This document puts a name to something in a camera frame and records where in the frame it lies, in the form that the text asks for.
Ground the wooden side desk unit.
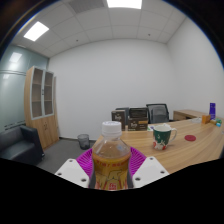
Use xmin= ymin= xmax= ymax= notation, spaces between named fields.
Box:
xmin=172 ymin=109 xmax=209 ymax=122

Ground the ceiling air vent grille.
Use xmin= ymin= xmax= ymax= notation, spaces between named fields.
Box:
xmin=68 ymin=0 xmax=106 ymax=14

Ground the amber drink bottle white cap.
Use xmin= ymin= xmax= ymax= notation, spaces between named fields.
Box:
xmin=91 ymin=120 xmax=132 ymax=192

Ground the black leather sofa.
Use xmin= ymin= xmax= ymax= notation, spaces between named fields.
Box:
xmin=0 ymin=125 xmax=45 ymax=166

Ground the large rectangular ceiling light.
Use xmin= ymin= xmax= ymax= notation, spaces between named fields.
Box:
xmin=106 ymin=0 xmax=143 ymax=10

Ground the dark mesh waste bin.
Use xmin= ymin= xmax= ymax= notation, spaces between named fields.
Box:
xmin=77 ymin=133 xmax=91 ymax=150

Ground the tall blue box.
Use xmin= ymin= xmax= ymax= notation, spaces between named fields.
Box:
xmin=208 ymin=102 xmax=217 ymax=120

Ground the small rectangular ceiling light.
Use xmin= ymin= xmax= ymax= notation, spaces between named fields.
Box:
xmin=23 ymin=21 xmax=50 ymax=43

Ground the tall dark brown box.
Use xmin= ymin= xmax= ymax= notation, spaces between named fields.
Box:
xmin=111 ymin=109 xmax=127 ymax=132

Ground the black mesh office chair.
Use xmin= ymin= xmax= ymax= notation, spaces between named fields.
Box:
xmin=145 ymin=103 xmax=171 ymax=125

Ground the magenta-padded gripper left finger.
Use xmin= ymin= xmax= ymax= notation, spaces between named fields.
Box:
xmin=54 ymin=148 xmax=98 ymax=190

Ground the green and white mug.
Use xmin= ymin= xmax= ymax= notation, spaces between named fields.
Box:
xmin=152 ymin=123 xmax=178 ymax=151

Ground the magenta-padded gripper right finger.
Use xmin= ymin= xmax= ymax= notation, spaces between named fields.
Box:
xmin=127 ymin=146 xmax=170 ymax=190

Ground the flat round red coaster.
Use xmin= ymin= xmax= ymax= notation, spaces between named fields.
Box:
xmin=184 ymin=134 xmax=197 ymax=142

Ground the orange cardboard box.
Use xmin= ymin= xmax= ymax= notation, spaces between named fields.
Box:
xmin=201 ymin=114 xmax=212 ymax=125

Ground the wooden glass-door shelf cabinet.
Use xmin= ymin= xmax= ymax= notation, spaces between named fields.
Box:
xmin=23 ymin=65 xmax=60 ymax=150

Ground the black flat box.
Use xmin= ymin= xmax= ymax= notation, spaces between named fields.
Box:
xmin=128 ymin=107 xmax=149 ymax=120

